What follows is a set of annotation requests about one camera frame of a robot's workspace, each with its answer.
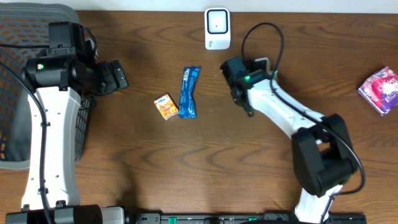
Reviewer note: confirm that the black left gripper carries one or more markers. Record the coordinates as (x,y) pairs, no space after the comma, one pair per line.
(109,78)

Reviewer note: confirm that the blue cookie pack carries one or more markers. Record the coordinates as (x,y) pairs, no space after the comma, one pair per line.
(187,108)

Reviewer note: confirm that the purple snack package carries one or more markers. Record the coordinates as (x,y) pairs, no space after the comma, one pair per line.
(380,90)

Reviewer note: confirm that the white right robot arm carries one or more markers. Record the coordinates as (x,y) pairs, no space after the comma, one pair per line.
(323,158)

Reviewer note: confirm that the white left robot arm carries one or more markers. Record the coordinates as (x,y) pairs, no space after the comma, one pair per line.
(57,81)

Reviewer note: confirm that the small orange box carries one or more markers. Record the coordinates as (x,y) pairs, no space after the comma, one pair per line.
(166,106)

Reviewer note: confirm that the grey mesh basket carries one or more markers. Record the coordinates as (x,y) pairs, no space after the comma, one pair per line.
(24,33)

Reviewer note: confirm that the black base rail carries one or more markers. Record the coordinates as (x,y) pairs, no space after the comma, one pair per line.
(156,218)

